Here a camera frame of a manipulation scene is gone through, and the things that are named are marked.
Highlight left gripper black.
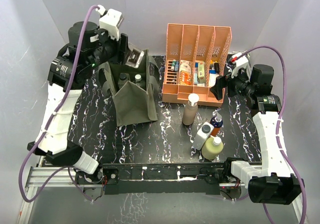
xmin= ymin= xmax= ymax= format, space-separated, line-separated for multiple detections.
xmin=86 ymin=26 xmax=131 ymax=70

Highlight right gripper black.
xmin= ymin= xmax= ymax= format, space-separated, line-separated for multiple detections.
xmin=209 ymin=66 xmax=255 ymax=100

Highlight clear square bottle black label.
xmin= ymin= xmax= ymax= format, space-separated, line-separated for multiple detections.
xmin=124 ymin=42 xmax=145 ymax=68

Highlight clear square bottle yellow liquid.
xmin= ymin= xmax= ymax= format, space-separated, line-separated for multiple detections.
xmin=117 ymin=73 xmax=130 ymax=90

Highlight small clear bottle white cap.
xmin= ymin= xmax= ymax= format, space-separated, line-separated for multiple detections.
xmin=134 ymin=74 xmax=146 ymax=89

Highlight olive green canvas bag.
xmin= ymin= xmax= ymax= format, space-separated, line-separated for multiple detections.
xmin=98 ymin=49 xmax=160 ymax=126

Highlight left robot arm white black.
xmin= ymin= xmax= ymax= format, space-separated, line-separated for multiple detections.
xmin=27 ymin=21 xmax=128 ymax=184

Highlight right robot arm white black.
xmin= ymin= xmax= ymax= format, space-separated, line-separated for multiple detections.
xmin=210 ymin=64 xmax=302 ymax=205

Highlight green white small box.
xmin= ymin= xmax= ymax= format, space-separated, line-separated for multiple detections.
xmin=194 ymin=61 xmax=206 ymax=87

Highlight red white snack packet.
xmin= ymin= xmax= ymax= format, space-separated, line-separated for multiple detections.
xmin=178 ymin=60 xmax=192 ymax=85

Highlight orange plastic file organizer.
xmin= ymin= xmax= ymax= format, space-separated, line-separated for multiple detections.
xmin=162 ymin=23 xmax=232 ymax=107

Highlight dark blue orange pump bottle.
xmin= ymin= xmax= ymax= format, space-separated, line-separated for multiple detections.
xmin=210 ymin=114 xmax=223 ymax=137

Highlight brown pump bottle white top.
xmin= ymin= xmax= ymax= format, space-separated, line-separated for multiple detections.
xmin=182 ymin=93 xmax=199 ymax=125

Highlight small blue tubes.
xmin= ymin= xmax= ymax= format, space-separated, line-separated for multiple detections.
xmin=170 ymin=59 xmax=180 ymax=72

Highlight white bottle grey cap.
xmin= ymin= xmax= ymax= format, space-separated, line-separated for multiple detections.
xmin=193 ymin=122 xmax=214 ymax=150

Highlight pale yellow bottle white cap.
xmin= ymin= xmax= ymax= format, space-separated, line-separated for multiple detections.
xmin=201 ymin=136 xmax=224 ymax=160

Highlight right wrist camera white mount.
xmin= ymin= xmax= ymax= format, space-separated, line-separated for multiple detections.
xmin=228 ymin=52 xmax=252 ymax=78

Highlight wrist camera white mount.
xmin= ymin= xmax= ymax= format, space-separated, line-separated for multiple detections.
xmin=228 ymin=52 xmax=252 ymax=78
xmin=96 ymin=4 xmax=124 ymax=41

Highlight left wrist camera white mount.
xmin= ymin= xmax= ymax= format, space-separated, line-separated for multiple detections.
xmin=96 ymin=4 xmax=124 ymax=41

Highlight black front rail frame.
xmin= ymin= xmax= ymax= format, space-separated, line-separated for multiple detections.
xmin=75 ymin=163 xmax=245 ymax=195

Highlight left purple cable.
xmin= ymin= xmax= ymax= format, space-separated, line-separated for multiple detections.
xmin=17 ymin=5 xmax=106 ymax=203

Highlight purple cable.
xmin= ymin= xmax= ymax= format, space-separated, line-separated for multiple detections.
xmin=239 ymin=45 xmax=307 ymax=224
xmin=17 ymin=5 xmax=106 ymax=203

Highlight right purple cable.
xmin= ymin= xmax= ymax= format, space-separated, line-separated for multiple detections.
xmin=239 ymin=45 xmax=307 ymax=224

